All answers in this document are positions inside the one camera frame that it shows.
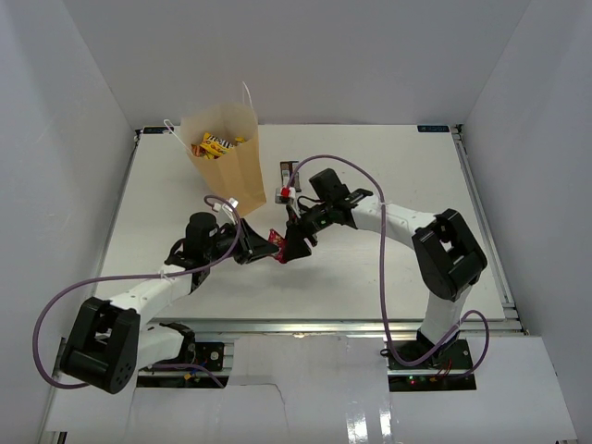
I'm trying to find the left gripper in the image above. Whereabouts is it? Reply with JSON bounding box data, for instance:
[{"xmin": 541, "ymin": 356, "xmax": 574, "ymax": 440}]
[{"xmin": 204, "ymin": 218, "xmax": 278, "ymax": 265}]

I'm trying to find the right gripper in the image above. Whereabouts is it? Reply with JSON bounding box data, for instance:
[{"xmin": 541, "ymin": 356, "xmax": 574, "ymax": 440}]
[{"xmin": 282, "ymin": 201, "xmax": 335, "ymax": 263}]

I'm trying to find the red candy packet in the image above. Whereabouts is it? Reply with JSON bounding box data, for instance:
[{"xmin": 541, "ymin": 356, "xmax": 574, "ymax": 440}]
[{"xmin": 267, "ymin": 228, "xmax": 286, "ymax": 264}]

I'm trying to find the brown chocolate bar wrapper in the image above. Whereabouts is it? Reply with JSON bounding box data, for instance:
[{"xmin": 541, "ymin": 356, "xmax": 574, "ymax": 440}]
[{"xmin": 279, "ymin": 161, "xmax": 302, "ymax": 192}]

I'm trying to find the large orange gummy bag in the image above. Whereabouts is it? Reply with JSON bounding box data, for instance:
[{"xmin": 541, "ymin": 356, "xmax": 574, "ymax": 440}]
[{"xmin": 191, "ymin": 144, "xmax": 205, "ymax": 157}]

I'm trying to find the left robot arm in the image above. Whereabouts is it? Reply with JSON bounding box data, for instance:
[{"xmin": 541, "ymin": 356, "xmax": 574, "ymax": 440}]
[{"xmin": 59, "ymin": 212, "xmax": 279, "ymax": 394}]

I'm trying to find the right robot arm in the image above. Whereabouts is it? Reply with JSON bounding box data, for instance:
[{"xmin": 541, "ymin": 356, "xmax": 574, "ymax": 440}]
[{"xmin": 276, "ymin": 168, "xmax": 487, "ymax": 369}]

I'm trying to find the brown paper bag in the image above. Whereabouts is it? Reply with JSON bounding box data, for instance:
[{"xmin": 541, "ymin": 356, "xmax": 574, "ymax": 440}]
[{"xmin": 163, "ymin": 84, "xmax": 266, "ymax": 217}]

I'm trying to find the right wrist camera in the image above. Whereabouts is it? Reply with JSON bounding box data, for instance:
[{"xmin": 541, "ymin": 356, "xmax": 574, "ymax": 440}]
[{"xmin": 274, "ymin": 179, "xmax": 302, "ymax": 205}]

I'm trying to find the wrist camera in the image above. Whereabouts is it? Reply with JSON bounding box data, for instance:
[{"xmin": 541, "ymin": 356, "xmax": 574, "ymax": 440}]
[
  {"xmin": 214, "ymin": 198, "xmax": 241, "ymax": 225},
  {"xmin": 274, "ymin": 179, "xmax": 302, "ymax": 205}
]

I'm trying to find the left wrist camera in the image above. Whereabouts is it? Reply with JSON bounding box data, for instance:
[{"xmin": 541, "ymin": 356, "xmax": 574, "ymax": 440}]
[{"xmin": 214, "ymin": 198, "xmax": 241, "ymax": 225}]

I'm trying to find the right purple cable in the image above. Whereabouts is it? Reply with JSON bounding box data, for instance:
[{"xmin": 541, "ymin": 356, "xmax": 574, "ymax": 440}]
[{"xmin": 284, "ymin": 154, "xmax": 490, "ymax": 371}]

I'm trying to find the aluminium front rail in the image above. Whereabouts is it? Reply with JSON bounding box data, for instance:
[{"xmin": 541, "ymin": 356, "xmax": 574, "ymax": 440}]
[{"xmin": 151, "ymin": 316, "xmax": 523, "ymax": 336}]

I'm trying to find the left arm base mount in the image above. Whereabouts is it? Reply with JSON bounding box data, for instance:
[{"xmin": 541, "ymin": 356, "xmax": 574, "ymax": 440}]
[{"xmin": 138, "ymin": 340, "xmax": 227, "ymax": 381}]

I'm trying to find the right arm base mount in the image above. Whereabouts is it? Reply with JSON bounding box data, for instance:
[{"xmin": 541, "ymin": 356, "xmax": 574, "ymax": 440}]
[{"xmin": 380, "ymin": 339, "xmax": 477, "ymax": 393}]

